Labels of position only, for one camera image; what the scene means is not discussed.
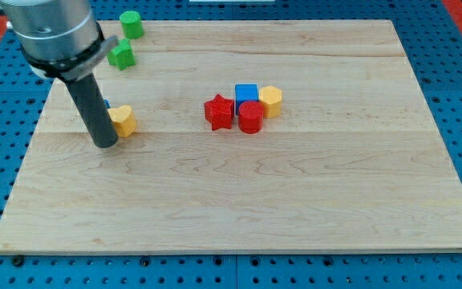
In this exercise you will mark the yellow heart block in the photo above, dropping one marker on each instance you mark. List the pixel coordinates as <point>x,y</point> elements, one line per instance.
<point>123,119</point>

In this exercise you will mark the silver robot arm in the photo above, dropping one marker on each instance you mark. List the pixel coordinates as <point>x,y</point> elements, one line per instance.
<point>59,38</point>

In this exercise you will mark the red star block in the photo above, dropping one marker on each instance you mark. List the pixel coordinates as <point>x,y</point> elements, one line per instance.
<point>219,112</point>

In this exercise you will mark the green star block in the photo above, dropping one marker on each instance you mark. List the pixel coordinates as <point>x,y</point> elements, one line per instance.
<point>122,56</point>

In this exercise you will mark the red cylinder block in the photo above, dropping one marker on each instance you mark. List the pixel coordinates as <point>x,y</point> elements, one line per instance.
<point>250,117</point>

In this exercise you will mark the wooden board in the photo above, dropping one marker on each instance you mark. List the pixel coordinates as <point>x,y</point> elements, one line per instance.
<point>353,165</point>

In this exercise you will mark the blue cube block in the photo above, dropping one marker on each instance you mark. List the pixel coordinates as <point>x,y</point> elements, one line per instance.
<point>245,92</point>

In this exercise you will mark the yellow hexagon block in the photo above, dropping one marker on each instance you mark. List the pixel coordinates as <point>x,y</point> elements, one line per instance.
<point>270,98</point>

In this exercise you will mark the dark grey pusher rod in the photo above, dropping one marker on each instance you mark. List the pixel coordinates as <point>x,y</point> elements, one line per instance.
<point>93,111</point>

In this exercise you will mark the green cylinder block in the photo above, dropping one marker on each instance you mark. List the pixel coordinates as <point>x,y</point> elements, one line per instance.
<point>131,24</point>

